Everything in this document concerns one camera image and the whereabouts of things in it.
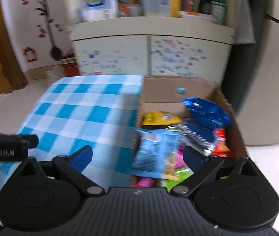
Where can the white blue medicine box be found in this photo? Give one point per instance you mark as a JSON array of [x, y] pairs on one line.
[[93, 10]]

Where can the yellow orange box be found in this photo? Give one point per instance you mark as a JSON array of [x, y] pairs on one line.
[[175, 8]]

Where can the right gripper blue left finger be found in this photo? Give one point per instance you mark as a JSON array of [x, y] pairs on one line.
[[81, 158]]

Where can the silver foil snack bag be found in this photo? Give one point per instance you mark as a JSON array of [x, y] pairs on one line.
[[198, 137]]

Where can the red snack bag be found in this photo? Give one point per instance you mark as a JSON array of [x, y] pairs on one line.
[[221, 149]]

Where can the clear plastic bag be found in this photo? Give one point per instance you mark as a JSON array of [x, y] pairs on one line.
[[53, 76]]

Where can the red brown cardboard box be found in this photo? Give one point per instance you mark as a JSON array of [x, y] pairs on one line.
[[69, 67]]

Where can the green tin can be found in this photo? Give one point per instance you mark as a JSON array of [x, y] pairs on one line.
[[218, 11]]

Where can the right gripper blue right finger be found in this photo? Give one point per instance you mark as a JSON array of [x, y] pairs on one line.
[[194, 159]]

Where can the cream cabinet with stickers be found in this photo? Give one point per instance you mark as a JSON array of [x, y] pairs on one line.
[[154, 46]]

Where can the black vase wall decal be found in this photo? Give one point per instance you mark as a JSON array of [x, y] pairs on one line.
[[44, 11]]

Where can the blue white checkered tablecloth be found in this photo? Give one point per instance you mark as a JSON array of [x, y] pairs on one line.
[[96, 111]]

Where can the dark blue snack bag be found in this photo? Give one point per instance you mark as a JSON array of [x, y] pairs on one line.
[[207, 113]]

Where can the yellow black snack bag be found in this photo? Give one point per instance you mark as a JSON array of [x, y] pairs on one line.
[[159, 119]]

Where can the green snack bag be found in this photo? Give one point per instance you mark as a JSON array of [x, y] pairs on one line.
[[181, 174]]

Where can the light blue snack bag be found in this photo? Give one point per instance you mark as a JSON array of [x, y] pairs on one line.
[[155, 156]]

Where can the red house outlet sticker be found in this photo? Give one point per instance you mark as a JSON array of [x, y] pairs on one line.
[[30, 54]]

